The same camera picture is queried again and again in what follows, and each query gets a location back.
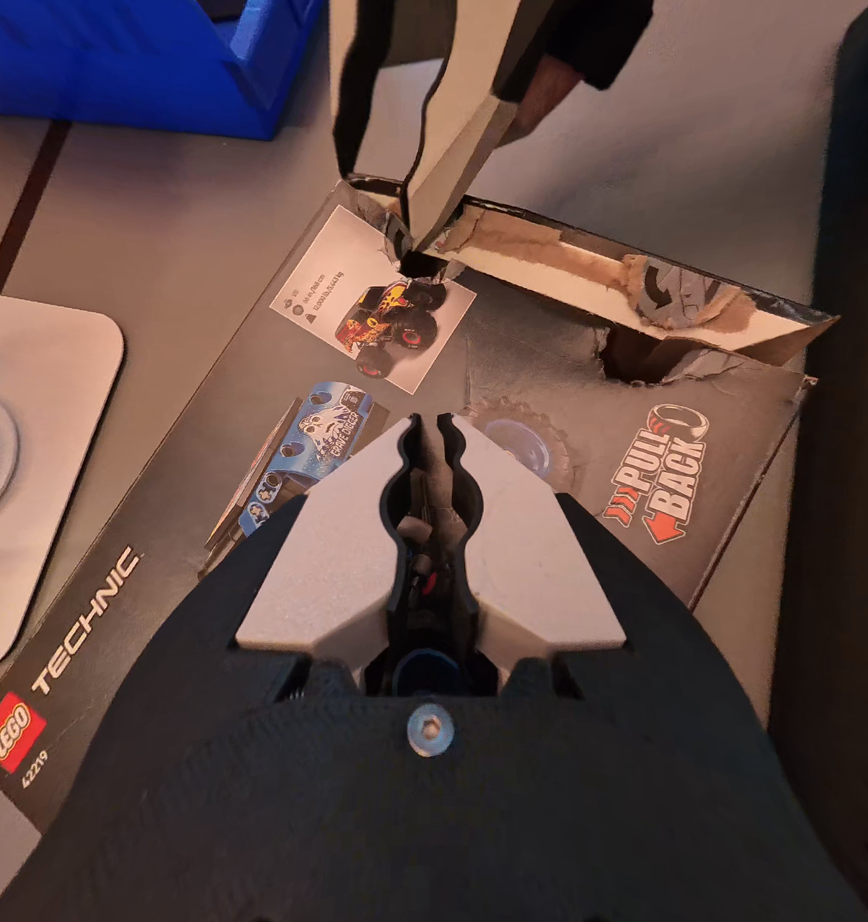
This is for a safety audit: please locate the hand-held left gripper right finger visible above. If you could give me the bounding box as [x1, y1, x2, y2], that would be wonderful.
[435, 412, 627, 685]

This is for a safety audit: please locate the grey desk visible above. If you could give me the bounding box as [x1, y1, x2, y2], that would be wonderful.
[0, 0, 849, 919]

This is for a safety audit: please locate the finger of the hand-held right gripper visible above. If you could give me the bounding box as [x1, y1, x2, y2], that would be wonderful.
[329, 0, 383, 180]
[401, 0, 552, 252]

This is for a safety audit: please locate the person's right hand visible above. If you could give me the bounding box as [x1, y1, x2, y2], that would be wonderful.
[502, 54, 585, 143]

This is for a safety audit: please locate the white sign stand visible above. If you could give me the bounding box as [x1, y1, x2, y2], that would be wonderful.
[0, 291, 125, 674]

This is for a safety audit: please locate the dark toy truck box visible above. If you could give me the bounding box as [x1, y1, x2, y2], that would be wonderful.
[0, 176, 842, 829]

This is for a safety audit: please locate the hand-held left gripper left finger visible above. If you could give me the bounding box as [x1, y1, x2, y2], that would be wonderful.
[234, 414, 426, 685]

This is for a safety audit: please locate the blue storage bin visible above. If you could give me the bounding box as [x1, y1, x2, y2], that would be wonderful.
[0, 0, 327, 141]

